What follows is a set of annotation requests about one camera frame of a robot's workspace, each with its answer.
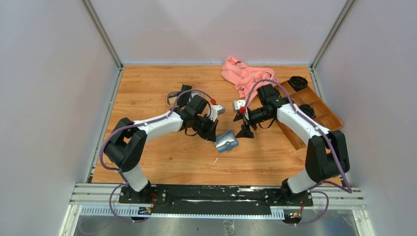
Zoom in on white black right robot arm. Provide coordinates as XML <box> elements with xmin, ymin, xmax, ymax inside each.
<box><xmin>233</xmin><ymin>84</ymin><xmax>350</xmax><ymax>206</ymax></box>

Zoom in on beige oval tray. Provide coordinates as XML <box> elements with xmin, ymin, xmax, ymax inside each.
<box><xmin>166</xmin><ymin>90</ymin><xmax>181</xmax><ymax>107</ymax></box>

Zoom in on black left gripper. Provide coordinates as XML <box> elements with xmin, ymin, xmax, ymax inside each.
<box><xmin>192</xmin><ymin>114</ymin><xmax>218</xmax><ymax>142</ymax></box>

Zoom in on pink cloth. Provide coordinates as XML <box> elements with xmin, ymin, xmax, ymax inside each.
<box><xmin>221</xmin><ymin>57</ymin><xmax>278</xmax><ymax>103</ymax></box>

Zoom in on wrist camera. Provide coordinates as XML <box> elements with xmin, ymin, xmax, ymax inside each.
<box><xmin>208</xmin><ymin>104</ymin><xmax>225</xmax><ymax>121</ymax></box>
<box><xmin>233</xmin><ymin>100</ymin><xmax>246</xmax><ymax>114</ymax></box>

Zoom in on wooden compartment organizer tray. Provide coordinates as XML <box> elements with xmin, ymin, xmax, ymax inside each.
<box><xmin>281</xmin><ymin>77</ymin><xmax>344</xmax><ymax>131</ymax></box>

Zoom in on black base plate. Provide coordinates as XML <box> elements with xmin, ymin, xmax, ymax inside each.
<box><xmin>118</xmin><ymin>184</ymin><xmax>313</xmax><ymax>216</ymax></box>

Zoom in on black credit card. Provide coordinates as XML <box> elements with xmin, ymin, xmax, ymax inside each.
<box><xmin>177</xmin><ymin>84</ymin><xmax>192</xmax><ymax>107</ymax></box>

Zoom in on rolled tie orange pattern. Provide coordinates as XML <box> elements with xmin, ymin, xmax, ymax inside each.
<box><xmin>288</xmin><ymin>76</ymin><xmax>308</xmax><ymax>92</ymax></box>

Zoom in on aluminium frame rail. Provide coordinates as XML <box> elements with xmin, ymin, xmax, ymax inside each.
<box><xmin>60</xmin><ymin>183</ymin><xmax>375</xmax><ymax>236</ymax></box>

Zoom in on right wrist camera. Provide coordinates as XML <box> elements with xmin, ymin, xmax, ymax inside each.
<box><xmin>233</xmin><ymin>100</ymin><xmax>246</xmax><ymax>114</ymax></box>

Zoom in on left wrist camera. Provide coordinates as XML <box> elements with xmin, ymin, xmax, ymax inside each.
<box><xmin>208</xmin><ymin>104</ymin><xmax>225</xmax><ymax>121</ymax></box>

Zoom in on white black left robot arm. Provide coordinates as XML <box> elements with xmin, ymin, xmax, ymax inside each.
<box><xmin>100</xmin><ymin>94</ymin><xmax>225</xmax><ymax>203</ymax></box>

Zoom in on teal leather card holder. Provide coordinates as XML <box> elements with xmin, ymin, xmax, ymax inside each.
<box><xmin>215</xmin><ymin>130</ymin><xmax>239</xmax><ymax>153</ymax></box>

